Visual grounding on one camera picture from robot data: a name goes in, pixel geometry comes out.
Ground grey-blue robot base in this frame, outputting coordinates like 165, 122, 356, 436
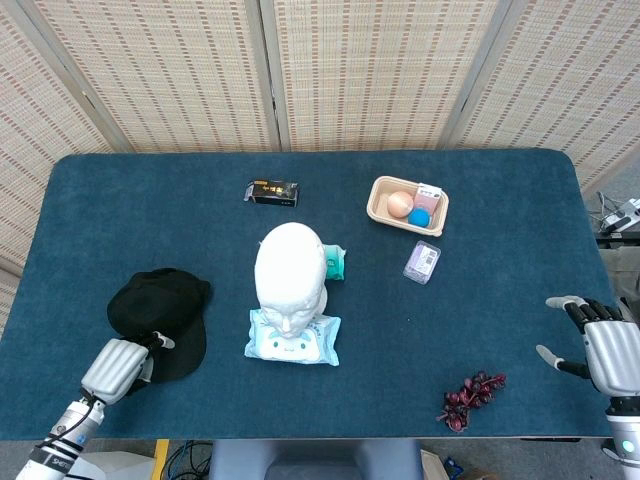
207, 439, 424, 480

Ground light blue wet wipes pack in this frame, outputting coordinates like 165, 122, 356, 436
243, 308, 342, 367

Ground beige plastic container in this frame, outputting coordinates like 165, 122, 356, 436
366, 175, 450, 238

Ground green tissue pack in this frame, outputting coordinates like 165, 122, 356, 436
322, 242, 348, 284

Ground pink box with white label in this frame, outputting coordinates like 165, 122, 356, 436
412, 182, 444, 214

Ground dark red grape bunch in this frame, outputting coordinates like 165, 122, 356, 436
435, 370, 508, 432

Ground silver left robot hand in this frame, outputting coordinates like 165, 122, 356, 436
80, 330, 176, 406

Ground blue floor cables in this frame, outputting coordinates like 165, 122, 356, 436
167, 439, 214, 480

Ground woven folding screen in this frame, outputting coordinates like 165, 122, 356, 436
0, 0, 640, 346

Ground yellow strip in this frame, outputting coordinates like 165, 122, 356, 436
152, 438, 171, 480

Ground white power strip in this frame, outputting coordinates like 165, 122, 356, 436
599, 197, 640, 234

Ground dark blue table mat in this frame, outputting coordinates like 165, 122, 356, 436
0, 148, 626, 441

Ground white sheet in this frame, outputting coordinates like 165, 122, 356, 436
64, 449, 156, 480

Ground cardboard box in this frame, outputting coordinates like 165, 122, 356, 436
419, 449, 481, 480

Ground white foam mannequin head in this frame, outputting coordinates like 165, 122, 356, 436
253, 222, 330, 337

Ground peach coloured ball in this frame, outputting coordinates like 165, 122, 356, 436
387, 191, 415, 219

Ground black box with gold print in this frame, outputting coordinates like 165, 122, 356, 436
243, 180, 300, 209

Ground black baseball cap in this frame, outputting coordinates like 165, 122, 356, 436
107, 268, 212, 384

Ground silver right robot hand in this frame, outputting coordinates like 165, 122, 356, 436
535, 294, 640, 399

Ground clear box of purple pins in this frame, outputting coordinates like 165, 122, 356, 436
402, 239, 442, 287

